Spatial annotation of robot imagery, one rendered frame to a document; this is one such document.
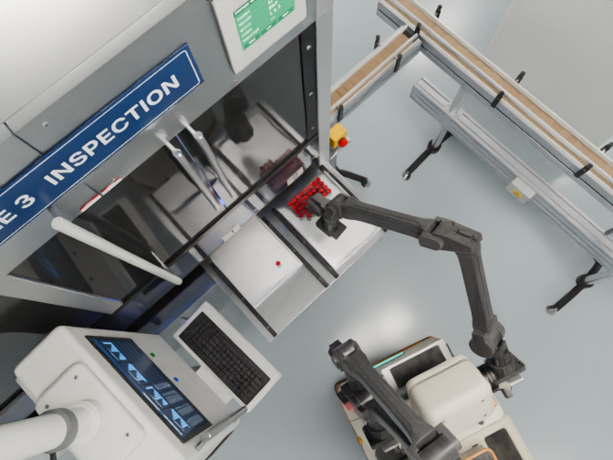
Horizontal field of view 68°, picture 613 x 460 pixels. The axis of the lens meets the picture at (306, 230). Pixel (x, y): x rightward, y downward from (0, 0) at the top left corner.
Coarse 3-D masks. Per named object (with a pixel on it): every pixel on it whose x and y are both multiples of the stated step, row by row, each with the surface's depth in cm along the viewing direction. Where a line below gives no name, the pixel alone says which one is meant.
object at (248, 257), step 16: (256, 224) 194; (240, 240) 192; (256, 240) 192; (272, 240) 192; (224, 256) 191; (240, 256) 190; (256, 256) 190; (272, 256) 190; (288, 256) 190; (224, 272) 189; (240, 272) 189; (256, 272) 188; (272, 272) 188; (288, 272) 188; (240, 288) 187; (256, 288) 187; (272, 288) 186; (256, 304) 182
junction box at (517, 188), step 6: (516, 180) 230; (510, 186) 233; (516, 186) 229; (522, 186) 229; (528, 186) 229; (510, 192) 236; (516, 192) 232; (522, 192) 228; (528, 192) 228; (534, 192) 228; (516, 198) 236; (522, 198) 232; (528, 198) 228
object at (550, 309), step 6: (594, 258) 272; (594, 264) 263; (594, 270) 258; (582, 276) 257; (576, 282) 260; (582, 282) 255; (576, 288) 256; (582, 288) 256; (570, 294) 257; (576, 294) 256; (558, 300) 260; (564, 300) 257; (570, 300) 257; (546, 306) 266; (552, 306) 261; (558, 306) 258; (564, 306) 259; (546, 312) 265; (552, 312) 264
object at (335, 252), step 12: (324, 180) 198; (336, 192) 196; (288, 216) 194; (300, 228) 193; (312, 228) 192; (348, 228) 192; (360, 228) 192; (372, 228) 191; (312, 240) 191; (324, 240) 191; (336, 240) 191; (348, 240) 190; (360, 240) 190; (324, 252) 190; (336, 252) 189; (348, 252) 189; (336, 264) 188
